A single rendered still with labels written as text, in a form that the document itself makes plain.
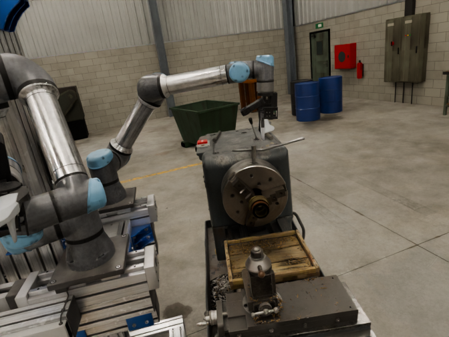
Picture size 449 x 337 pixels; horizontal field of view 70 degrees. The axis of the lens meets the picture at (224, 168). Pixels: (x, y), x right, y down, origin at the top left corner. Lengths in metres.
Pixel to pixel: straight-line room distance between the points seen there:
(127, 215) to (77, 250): 0.51
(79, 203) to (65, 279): 0.39
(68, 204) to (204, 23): 11.35
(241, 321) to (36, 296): 0.64
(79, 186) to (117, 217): 0.81
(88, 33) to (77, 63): 0.98
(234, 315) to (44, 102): 0.81
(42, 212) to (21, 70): 0.38
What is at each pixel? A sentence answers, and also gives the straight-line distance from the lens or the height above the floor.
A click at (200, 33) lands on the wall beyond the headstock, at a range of 11.91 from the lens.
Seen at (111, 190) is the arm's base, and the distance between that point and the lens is 1.54.
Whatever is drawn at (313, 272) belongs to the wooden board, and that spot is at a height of 0.89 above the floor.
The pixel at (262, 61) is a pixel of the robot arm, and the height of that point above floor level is 1.69.
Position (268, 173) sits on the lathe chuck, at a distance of 1.49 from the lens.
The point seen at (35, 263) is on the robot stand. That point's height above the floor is 1.12.
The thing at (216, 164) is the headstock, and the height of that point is 1.22.
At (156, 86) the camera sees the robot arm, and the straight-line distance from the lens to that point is 1.34.
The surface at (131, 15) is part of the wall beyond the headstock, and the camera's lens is 11.56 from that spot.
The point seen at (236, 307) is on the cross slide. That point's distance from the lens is 1.11.
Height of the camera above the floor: 1.73
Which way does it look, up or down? 19 degrees down
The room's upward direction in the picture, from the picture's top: 8 degrees counter-clockwise
